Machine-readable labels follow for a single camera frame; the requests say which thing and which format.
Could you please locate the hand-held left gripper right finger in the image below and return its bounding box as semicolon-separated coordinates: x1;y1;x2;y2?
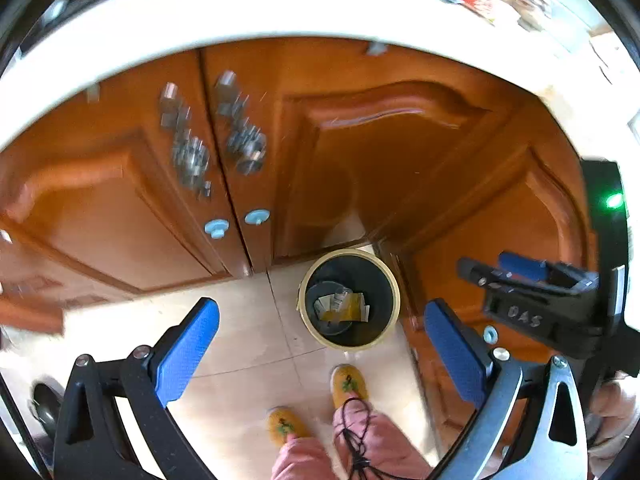
424;298;588;480

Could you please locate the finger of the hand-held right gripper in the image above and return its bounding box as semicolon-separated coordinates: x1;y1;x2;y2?
457;257;556;297
498;251;599;288

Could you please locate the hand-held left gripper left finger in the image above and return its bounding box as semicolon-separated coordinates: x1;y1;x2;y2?
52;297;221;480

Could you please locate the round black trash bin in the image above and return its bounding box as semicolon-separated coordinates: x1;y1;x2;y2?
297;248;402;348

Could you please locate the person's right hand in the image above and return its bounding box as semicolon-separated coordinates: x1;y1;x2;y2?
587;377;640;463

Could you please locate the wooden cabinet door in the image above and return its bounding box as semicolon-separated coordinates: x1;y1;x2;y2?
200;40;506;273
395;90;601;441
0;50;253;306

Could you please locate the yellow slipper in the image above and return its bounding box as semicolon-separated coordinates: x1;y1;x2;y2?
266;406;312;446
331;364;371;411

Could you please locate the pink trouser leg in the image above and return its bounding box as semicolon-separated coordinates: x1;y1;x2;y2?
332;397;434;480
270;435;342;480

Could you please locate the yellow wrapper in bin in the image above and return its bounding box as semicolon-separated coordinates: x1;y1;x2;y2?
320;294;369;323

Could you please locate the dark round object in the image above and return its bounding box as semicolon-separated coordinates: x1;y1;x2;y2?
30;382;66;437

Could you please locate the red and white packet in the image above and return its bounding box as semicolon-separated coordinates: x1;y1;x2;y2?
446;0;497;22

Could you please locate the black cord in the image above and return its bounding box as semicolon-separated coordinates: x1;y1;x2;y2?
332;397;397;480

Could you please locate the metal cabinet handle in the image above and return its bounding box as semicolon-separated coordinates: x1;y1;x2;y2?
159;81;213;202
215;70;267;176

